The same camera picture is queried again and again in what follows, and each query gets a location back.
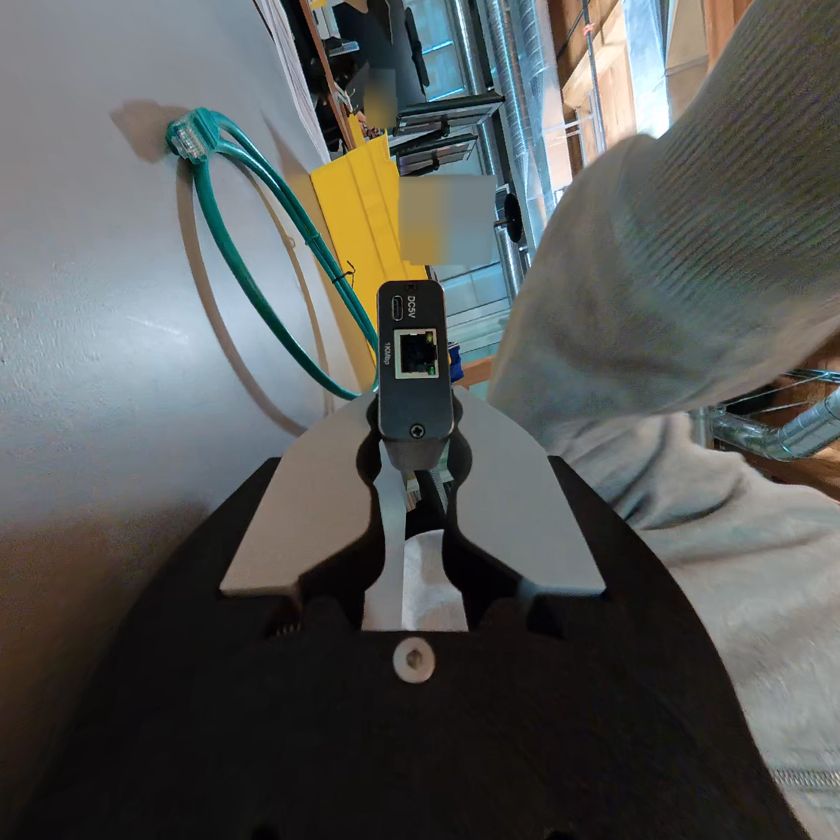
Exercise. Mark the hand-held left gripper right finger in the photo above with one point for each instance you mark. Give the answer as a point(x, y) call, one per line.
point(525, 512)

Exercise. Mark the blue plastic bin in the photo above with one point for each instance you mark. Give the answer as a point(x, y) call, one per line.
point(455, 364)

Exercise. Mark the black network adapter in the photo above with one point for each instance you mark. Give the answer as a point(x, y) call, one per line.
point(413, 407)

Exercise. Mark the long work table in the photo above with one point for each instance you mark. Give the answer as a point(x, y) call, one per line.
point(325, 72)

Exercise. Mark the black tilted monitor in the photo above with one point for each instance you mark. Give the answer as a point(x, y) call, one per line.
point(446, 105)
point(433, 154)

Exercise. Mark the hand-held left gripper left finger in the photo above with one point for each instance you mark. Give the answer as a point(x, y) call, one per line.
point(308, 499)

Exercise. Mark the wooden beam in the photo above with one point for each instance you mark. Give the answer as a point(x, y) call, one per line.
point(476, 374)

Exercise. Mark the silver ventilation pipes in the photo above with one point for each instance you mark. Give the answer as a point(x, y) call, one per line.
point(774, 433)

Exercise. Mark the silver ceiling duct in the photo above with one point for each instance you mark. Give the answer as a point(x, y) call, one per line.
point(525, 98)

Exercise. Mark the large yellow plastic bin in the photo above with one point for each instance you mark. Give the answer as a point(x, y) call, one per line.
point(361, 210)

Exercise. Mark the black round disc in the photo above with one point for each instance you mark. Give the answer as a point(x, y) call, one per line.
point(512, 216)

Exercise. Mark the white metal stand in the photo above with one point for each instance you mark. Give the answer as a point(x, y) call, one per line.
point(289, 65)

